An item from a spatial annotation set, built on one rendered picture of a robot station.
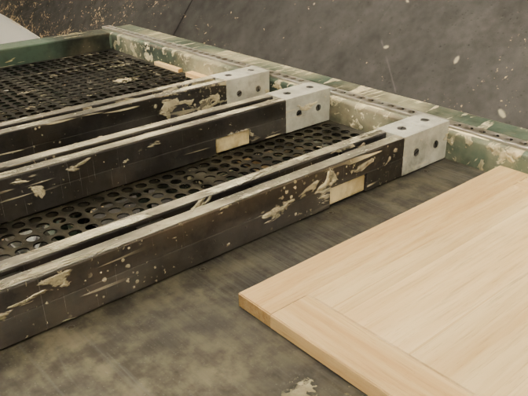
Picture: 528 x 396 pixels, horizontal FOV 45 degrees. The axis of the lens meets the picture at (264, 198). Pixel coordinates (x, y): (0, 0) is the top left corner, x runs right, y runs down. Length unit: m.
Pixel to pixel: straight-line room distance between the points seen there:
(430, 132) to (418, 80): 1.28
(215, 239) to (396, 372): 0.31
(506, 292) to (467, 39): 1.68
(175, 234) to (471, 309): 0.36
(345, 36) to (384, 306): 2.03
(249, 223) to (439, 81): 1.58
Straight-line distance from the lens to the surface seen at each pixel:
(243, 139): 1.21
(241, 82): 1.43
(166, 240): 0.79
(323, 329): 0.69
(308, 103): 1.30
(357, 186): 1.02
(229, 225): 0.85
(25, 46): 1.99
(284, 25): 2.94
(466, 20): 2.44
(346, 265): 0.80
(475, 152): 1.16
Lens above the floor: 1.91
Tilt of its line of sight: 47 degrees down
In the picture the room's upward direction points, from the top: 66 degrees counter-clockwise
